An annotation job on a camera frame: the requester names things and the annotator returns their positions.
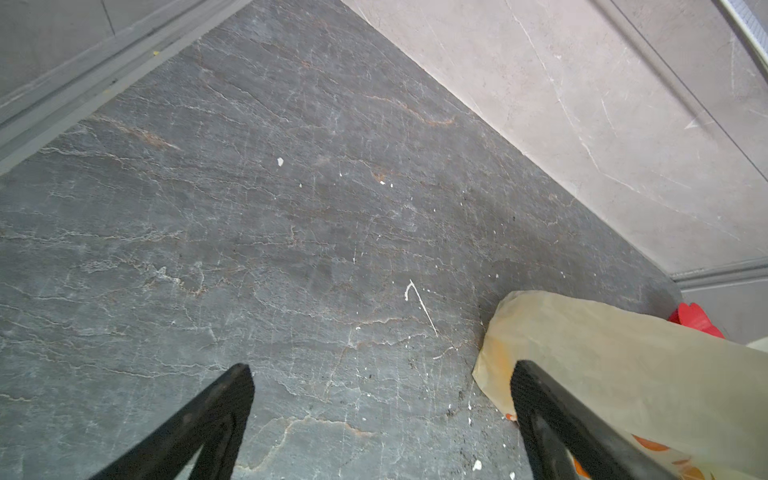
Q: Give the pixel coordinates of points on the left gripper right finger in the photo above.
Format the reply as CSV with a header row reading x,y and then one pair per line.
x,y
560,432

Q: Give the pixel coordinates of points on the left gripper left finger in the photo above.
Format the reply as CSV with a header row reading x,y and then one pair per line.
x,y
207,433

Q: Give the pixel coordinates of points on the red flower-shaped plastic bowl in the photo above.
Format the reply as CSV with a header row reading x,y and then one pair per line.
x,y
694,317

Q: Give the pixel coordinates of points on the cream plastic bag fruit print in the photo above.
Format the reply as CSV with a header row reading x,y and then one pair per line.
x,y
684,393

